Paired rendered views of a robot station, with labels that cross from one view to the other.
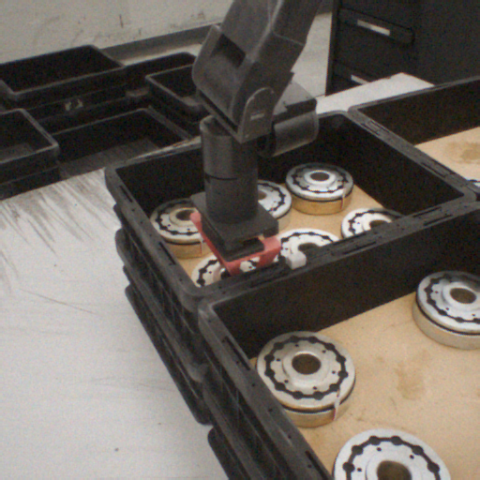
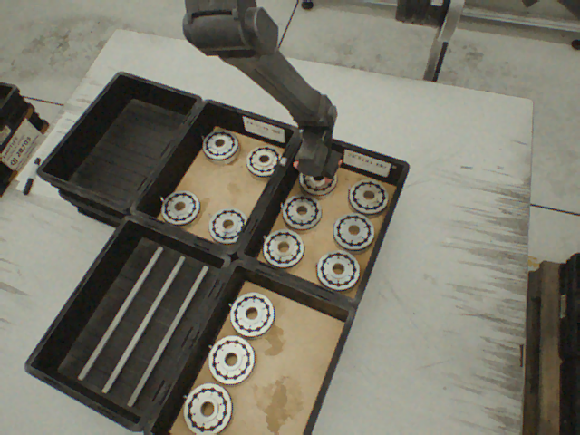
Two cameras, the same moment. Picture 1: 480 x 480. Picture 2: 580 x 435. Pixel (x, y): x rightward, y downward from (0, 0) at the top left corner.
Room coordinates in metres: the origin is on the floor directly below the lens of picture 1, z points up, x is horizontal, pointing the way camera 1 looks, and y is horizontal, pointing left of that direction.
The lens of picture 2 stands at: (0.99, -0.39, 1.81)
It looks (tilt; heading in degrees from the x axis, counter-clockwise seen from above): 63 degrees down; 148
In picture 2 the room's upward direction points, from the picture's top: 7 degrees counter-clockwise
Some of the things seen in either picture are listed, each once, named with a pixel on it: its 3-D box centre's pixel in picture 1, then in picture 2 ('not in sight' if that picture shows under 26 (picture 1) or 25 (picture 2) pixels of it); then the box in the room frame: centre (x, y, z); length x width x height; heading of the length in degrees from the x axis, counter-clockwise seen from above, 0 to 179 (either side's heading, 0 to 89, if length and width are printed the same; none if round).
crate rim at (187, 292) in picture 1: (284, 188); (326, 209); (0.66, -0.05, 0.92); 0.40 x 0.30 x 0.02; 118
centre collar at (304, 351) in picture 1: (306, 365); (264, 159); (0.41, -0.07, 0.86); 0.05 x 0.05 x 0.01
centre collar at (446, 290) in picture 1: (462, 296); (227, 224); (0.51, -0.26, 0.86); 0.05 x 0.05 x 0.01
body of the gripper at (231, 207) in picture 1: (232, 195); (318, 151); (0.55, 0.01, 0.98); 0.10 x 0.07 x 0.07; 26
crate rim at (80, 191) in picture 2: not in sight; (123, 136); (0.13, -0.34, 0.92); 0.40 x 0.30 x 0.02; 118
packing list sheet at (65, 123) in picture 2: not in sight; (65, 154); (-0.14, -0.52, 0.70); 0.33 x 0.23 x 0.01; 126
